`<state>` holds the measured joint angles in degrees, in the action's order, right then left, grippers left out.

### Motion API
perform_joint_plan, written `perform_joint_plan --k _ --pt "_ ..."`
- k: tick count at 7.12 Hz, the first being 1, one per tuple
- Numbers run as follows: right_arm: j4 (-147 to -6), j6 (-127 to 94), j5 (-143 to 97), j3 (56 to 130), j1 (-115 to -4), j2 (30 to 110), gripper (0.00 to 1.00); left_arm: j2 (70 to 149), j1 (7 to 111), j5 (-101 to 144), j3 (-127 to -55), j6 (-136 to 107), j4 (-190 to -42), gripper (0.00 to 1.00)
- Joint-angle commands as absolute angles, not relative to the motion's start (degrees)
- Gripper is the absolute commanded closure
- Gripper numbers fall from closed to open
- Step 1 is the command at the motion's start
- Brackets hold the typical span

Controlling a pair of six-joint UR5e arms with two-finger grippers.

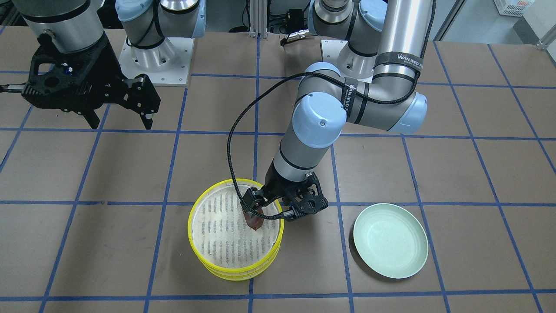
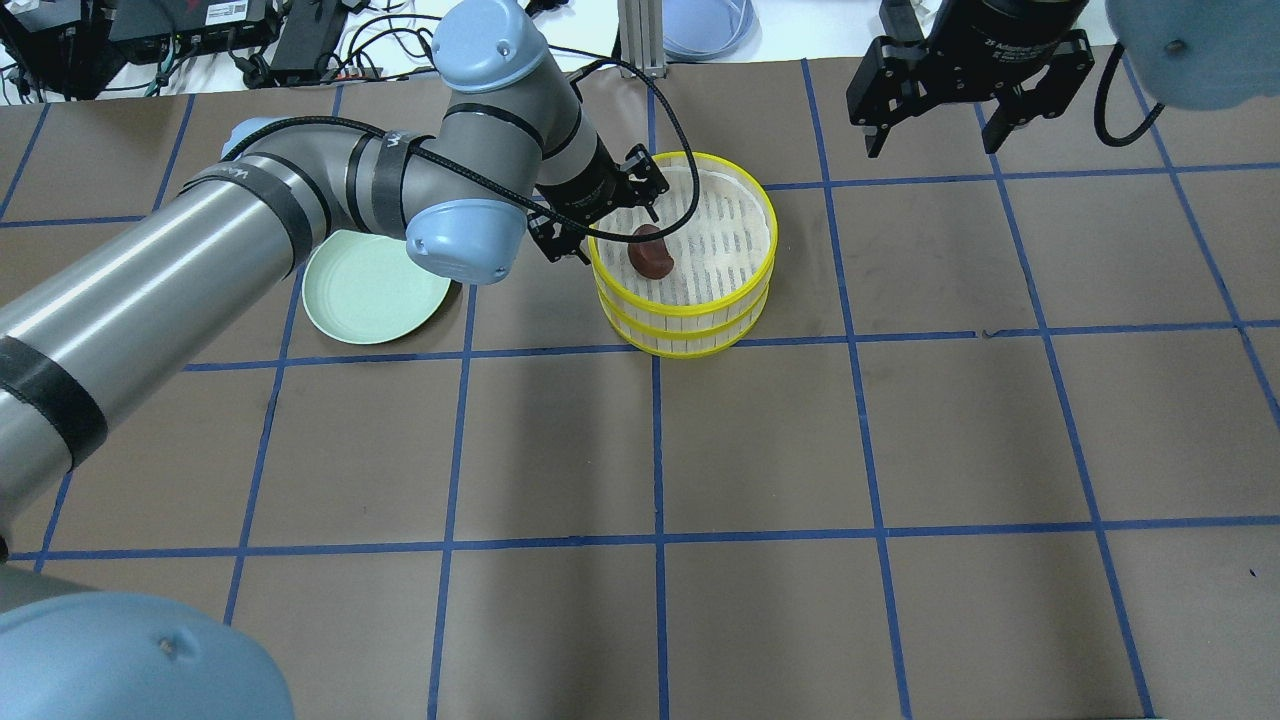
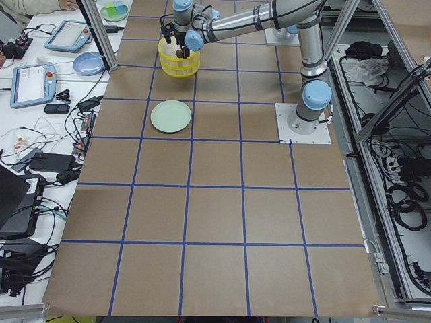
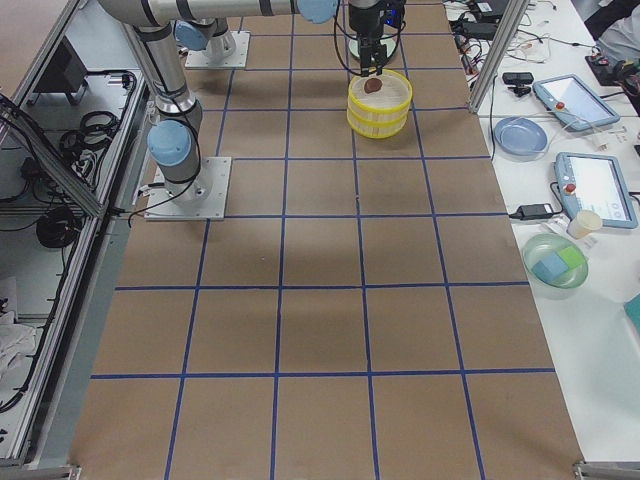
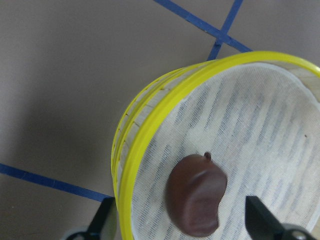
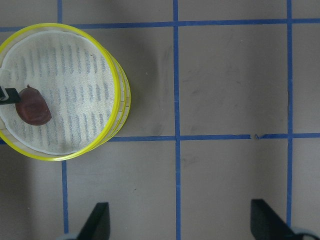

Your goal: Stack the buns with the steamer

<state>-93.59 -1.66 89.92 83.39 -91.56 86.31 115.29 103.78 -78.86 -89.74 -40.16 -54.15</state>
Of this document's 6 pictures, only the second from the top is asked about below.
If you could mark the brown rectangular bun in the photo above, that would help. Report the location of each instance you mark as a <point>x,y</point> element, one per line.
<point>651,259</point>

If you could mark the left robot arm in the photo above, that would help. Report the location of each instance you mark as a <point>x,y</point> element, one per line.
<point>516,156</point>

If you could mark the light green round plate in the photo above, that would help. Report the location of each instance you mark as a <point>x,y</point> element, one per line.
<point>362,289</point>

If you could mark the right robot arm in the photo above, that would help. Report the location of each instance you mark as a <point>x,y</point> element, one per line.
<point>1188,55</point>

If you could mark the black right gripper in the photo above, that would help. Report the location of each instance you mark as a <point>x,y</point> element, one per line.
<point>1003,45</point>

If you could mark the blue round plate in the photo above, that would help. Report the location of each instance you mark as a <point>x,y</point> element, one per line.
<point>705,30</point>

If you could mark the yellow bamboo steamer basket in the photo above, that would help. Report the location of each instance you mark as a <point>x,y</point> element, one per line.
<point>664,333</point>

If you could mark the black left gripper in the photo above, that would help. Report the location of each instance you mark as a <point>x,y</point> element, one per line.
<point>583,190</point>

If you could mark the yellow steamer basket with cloth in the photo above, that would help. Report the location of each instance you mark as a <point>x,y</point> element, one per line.
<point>720,256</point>

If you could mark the aluminium frame post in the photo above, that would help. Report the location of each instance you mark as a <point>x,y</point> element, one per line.
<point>641,37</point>

